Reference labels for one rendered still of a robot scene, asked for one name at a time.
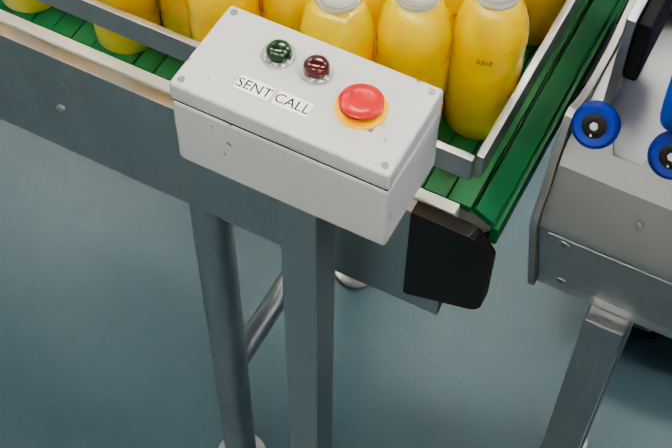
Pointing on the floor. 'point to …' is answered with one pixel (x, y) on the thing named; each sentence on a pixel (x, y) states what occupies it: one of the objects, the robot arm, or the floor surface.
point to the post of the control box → (308, 324)
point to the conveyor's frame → (224, 201)
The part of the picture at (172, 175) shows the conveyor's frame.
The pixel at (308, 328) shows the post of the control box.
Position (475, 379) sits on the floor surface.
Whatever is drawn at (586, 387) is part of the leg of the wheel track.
